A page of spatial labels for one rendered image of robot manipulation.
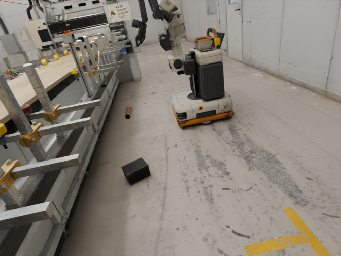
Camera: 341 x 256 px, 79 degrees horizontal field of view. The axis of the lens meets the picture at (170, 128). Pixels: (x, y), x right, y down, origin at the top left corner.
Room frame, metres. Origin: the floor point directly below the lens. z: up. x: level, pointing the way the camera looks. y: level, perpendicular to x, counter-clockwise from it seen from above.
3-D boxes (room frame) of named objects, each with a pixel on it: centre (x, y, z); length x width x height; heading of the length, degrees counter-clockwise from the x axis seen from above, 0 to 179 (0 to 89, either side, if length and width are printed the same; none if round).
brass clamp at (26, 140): (0.87, 0.61, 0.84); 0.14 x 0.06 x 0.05; 2
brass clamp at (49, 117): (1.12, 0.62, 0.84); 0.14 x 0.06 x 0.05; 2
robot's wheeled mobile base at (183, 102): (2.45, -0.42, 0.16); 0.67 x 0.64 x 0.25; 91
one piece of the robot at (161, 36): (2.44, -0.13, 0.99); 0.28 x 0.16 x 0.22; 1
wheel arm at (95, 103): (1.14, 0.58, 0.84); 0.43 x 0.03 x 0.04; 92
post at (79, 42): (2.10, 0.65, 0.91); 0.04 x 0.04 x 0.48; 2
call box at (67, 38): (1.84, 0.65, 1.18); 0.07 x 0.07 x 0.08; 2
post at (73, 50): (1.83, 0.65, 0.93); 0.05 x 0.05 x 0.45; 2
